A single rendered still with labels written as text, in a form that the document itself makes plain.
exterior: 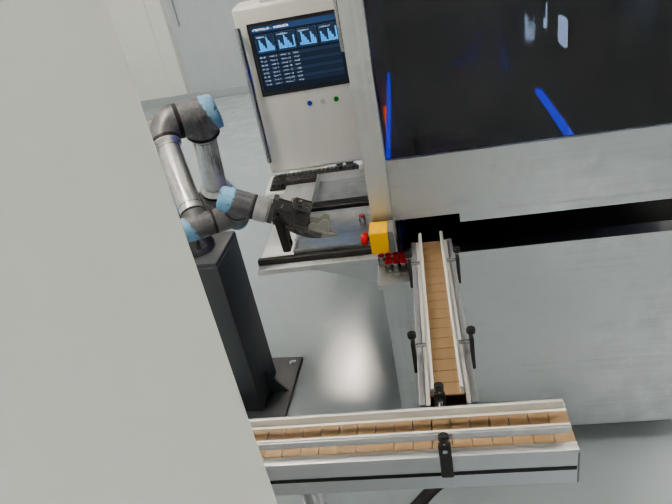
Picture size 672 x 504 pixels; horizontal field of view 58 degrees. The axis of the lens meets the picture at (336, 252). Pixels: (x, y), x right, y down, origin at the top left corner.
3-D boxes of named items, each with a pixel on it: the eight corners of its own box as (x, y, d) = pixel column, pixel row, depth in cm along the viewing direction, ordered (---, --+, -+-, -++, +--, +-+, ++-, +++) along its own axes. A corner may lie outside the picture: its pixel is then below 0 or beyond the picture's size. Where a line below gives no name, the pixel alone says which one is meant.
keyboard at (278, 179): (358, 166, 278) (358, 161, 277) (358, 179, 266) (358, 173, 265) (273, 179, 283) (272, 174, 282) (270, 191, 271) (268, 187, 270)
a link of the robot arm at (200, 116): (197, 206, 242) (167, 96, 198) (233, 195, 245) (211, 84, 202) (206, 227, 235) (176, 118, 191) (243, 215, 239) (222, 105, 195)
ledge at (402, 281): (423, 262, 190) (422, 257, 189) (425, 285, 179) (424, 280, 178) (379, 266, 192) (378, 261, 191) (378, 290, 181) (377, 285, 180)
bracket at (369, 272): (384, 277, 210) (379, 245, 204) (384, 282, 208) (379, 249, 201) (289, 286, 216) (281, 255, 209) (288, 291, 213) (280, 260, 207)
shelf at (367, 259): (401, 171, 252) (400, 166, 251) (404, 260, 193) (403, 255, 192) (289, 185, 260) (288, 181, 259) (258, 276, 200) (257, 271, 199)
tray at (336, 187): (400, 171, 247) (399, 163, 245) (401, 200, 225) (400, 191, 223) (319, 181, 252) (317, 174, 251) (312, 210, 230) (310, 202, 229)
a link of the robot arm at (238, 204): (223, 190, 184) (222, 179, 175) (258, 200, 184) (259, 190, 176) (215, 214, 181) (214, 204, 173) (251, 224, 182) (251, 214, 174)
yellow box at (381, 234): (396, 240, 185) (393, 219, 182) (396, 252, 179) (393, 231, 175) (371, 242, 186) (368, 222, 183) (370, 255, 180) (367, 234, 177)
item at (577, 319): (555, 189, 396) (556, 52, 352) (684, 436, 221) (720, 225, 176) (401, 207, 412) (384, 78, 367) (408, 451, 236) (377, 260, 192)
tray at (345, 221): (397, 211, 218) (396, 202, 216) (397, 248, 196) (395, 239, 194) (305, 221, 224) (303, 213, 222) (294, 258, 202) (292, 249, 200)
